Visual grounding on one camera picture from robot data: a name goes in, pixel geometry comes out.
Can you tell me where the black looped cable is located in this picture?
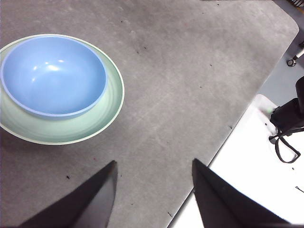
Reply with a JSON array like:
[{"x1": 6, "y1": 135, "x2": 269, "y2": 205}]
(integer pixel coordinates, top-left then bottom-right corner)
[{"x1": 268, "y1": 133, "x2": 301, "y2": 163}]

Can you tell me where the white pole with black foot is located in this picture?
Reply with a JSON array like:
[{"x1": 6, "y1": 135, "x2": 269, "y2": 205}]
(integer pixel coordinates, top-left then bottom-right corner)
[{"x1": 287, "y1": 47, "x2": 304, "y2": 67}]

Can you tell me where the grey table mat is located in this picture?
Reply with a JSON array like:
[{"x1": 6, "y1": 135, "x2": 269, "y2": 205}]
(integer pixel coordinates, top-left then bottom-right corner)
[{"x1": 0, "y1": 0, "x2": 300, "y2": 228}]

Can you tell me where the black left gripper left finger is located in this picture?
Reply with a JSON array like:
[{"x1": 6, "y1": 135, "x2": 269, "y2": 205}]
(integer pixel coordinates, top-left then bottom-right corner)
[{"x1": 19, "y1": 160, "x2": 118, "y2": 228}]

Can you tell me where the blue ribbed bowl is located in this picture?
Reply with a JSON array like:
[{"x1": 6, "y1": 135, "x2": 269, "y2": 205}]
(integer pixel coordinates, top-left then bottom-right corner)
[{"x1": 0, "y1": 36, "x2": 108, "y2": 121}]

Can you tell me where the green round plate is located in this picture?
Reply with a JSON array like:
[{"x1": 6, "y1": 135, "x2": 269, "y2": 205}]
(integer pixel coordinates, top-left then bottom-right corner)
[{"x1": 0, "y1": 33, "x2": 125, "y2": 145}]

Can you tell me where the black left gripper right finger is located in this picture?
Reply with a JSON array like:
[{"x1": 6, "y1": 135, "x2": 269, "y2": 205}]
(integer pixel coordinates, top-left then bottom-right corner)
[{"x1": 191, "y1": 158, "x2": 295, "y2": 228}]

